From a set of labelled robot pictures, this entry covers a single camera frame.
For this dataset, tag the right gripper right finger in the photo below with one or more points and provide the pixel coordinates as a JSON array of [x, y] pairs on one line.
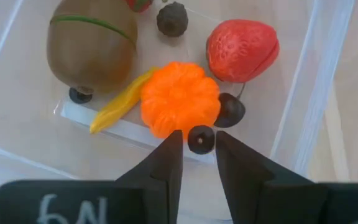
[[253, 186]]

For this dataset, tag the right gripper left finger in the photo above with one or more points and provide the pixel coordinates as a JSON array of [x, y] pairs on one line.
[[163, 174]]

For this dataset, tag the dark toy blueberry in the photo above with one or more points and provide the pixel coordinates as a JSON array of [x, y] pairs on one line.
[[79, 98], [200, 146]]

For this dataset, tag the orange toy tangerine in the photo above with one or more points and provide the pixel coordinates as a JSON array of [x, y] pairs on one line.
[[179, 99]]

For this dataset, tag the dark toy cherry with stem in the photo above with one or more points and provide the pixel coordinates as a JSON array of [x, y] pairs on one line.
[[230, 112]]

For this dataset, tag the yellow toy fruit slice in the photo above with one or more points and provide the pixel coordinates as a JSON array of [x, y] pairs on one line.
[[117, 107]]

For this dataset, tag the large red toy strawberry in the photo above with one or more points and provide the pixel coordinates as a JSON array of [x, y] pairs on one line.
[[241, 49]]

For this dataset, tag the brown toy kiwi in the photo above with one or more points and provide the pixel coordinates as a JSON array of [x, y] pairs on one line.
[[89, 56]]

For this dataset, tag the clear plastic tupperware container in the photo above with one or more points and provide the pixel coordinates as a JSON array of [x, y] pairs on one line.
[[26, 140]]

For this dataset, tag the dark toy blackberry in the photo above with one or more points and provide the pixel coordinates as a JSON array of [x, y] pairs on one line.
[[172, 18]]

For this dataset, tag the small red toy strawberry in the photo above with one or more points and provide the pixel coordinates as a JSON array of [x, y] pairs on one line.
[[139, 4]]

